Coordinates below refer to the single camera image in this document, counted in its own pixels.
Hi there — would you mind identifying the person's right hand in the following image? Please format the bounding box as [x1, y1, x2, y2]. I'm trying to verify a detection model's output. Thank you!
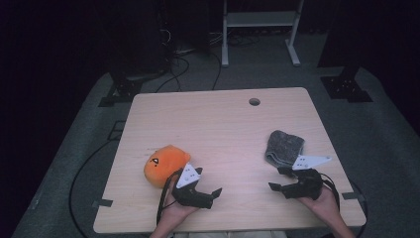
[297, 185, 342, 223]

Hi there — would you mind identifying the black floor cable loop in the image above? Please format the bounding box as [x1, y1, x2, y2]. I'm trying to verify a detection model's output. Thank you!
[155, 54, 191, 94]

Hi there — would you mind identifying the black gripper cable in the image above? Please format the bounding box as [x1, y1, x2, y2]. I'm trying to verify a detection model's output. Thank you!
[317, 172, 341, 211]
[156, 168, 184, 226]

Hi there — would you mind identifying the white metal table frame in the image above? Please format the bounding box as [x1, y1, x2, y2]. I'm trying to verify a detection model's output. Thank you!
[221, 0, 305, 68]

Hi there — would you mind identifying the grey tape strip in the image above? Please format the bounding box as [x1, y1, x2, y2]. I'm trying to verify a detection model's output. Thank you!
[341, 191, 367, 201]
[91, 197, 114, 209]

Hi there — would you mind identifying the person's left hand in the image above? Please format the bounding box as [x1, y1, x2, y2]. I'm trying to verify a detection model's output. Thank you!
[160, 184, 200, 230]

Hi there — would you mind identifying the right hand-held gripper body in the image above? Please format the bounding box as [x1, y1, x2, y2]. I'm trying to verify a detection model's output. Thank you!
[280, 154, 333, 201]

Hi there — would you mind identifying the thin black floor cable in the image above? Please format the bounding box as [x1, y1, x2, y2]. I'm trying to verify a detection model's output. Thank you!
[210, 51, 223, 91]

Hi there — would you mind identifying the black stand base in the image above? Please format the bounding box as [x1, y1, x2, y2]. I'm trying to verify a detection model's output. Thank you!
[320, 65, 374, 104]
[97, 70, 145, 108]

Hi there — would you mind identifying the grey cloth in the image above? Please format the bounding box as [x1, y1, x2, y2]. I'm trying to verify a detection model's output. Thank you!
[264, 129, 306, 169]

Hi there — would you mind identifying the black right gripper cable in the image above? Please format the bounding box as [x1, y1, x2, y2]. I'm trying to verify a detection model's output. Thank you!
[317, 172, 341, 211]

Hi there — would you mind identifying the orange plush toy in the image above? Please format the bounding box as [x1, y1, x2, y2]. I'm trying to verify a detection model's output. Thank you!
[143, 144, 192, 189]

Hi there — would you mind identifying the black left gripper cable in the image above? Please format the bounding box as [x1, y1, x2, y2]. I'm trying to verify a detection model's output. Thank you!
[156, 168, 184, 226]

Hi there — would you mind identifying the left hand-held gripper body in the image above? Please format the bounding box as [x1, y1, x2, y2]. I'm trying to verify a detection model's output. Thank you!
[170, 162, 215, 210]

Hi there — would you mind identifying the long black floor cable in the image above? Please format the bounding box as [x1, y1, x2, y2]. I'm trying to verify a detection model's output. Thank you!
[67, 138, 115, 238]

